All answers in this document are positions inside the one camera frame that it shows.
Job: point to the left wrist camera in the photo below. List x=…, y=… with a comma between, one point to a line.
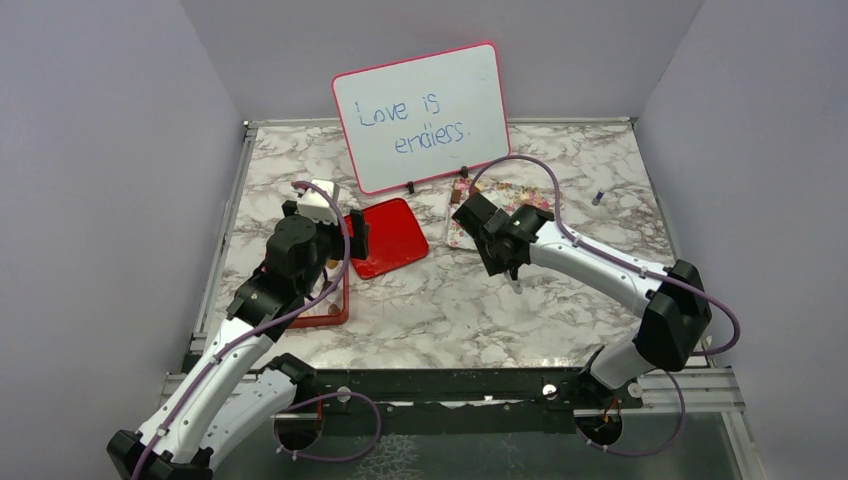
x=318, y=201

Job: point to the metal tongs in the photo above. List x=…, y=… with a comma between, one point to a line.
x=513, y=280

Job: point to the black whiteboard stand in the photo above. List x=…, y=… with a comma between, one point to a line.
x=463, y=172

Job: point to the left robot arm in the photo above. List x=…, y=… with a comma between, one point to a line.
x=192, y=433

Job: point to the red chocolate box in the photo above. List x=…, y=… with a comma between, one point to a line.
x=318, y=315

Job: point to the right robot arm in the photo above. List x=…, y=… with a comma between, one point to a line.
x=672, y=315

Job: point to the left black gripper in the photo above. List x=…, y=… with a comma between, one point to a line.
x=359, y=235

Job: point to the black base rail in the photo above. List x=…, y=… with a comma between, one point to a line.
x=437, y=397

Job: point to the white board pink frame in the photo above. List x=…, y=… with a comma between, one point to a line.
x=418, y=119

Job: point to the red box lid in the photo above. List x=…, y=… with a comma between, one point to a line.
x=395, y=239

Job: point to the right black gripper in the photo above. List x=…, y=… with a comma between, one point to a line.
x=493, y=265

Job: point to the floral serving tray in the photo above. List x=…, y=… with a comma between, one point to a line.
x=504, y=195

